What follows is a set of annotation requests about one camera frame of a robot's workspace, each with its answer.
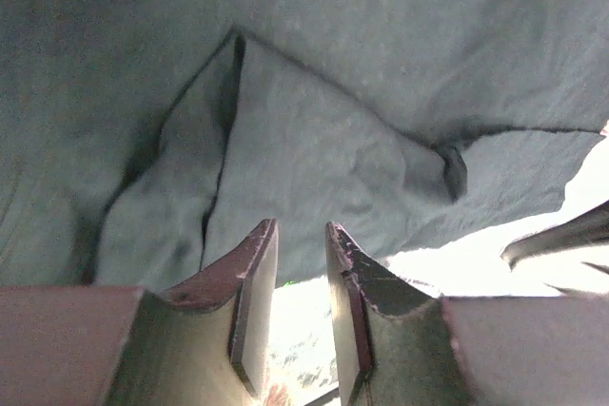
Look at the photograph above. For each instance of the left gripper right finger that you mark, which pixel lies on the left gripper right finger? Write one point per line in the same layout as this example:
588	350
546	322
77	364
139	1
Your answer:
395	345

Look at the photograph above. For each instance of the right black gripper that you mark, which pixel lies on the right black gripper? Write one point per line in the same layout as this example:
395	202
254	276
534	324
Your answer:
567	259

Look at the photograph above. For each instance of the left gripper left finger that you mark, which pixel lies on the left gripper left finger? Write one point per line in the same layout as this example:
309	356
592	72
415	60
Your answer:
201	342

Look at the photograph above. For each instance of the black t-shirt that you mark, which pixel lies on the black t-shirt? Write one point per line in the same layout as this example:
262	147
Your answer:
141	139

